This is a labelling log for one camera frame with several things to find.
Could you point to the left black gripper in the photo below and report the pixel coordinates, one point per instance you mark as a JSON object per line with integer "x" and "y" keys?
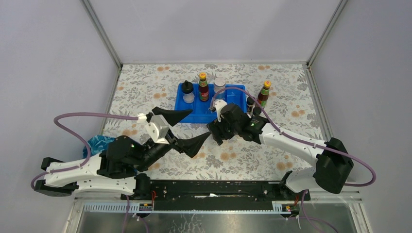
{"x": 192, "y": 146}

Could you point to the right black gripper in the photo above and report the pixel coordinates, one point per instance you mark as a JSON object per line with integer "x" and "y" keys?
{"x": 214, "y": 126}

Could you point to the green label sauce bottle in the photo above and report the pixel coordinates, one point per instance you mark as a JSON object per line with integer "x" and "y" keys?
{"x": 264, "y": 93}

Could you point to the silver lid spice tin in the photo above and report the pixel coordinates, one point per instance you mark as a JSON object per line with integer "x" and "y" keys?
{"x": 219, "y": 84}

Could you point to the yellow cap sauce bottle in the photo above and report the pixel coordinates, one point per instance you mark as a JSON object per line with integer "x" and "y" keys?
{"x": 203, "y": 87}

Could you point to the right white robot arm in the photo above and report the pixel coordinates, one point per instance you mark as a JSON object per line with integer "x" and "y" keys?
{"x": 329, "y": 169}

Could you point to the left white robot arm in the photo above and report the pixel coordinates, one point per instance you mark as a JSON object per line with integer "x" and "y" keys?
{"x": 120, "y": 168}

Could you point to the rear small dark spice bottle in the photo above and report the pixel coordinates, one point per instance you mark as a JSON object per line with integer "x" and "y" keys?
{"x": 249, "y": 104}

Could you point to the small dark spice bottle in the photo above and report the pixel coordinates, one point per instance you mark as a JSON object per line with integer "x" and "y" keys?
{"x": 256, "y": 111}
{"x": 249, "y": 104}

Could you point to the front small dark spice bottle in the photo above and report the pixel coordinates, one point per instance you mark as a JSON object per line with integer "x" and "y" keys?
{"x": 256, "y": 111}

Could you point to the blue plastic divided bin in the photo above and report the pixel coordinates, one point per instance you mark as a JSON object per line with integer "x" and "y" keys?
{"x": 201, "y": 113}

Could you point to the floral table mat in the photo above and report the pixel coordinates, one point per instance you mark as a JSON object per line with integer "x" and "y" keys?
{"x": 140, "y": 88}

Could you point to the blue patterned cloth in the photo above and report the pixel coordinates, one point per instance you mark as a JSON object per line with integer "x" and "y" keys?
{"x": 98, "y": 143}

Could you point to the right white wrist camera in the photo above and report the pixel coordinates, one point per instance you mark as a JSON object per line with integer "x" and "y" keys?
{"x": 217, "y": 106}

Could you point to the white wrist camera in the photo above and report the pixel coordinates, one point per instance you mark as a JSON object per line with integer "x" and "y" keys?
{"x": 156, "y": 126}
{"x": 217, "y": 106}

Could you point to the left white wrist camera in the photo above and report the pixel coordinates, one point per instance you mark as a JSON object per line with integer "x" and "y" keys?
{"x": 156, "y": 126}

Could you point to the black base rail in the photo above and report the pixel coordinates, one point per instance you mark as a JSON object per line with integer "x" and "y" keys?
{"x": 214, "y": 194}

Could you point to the slotted cable duct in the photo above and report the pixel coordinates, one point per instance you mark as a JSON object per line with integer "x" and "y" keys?
{"x": 143, "y": 208}

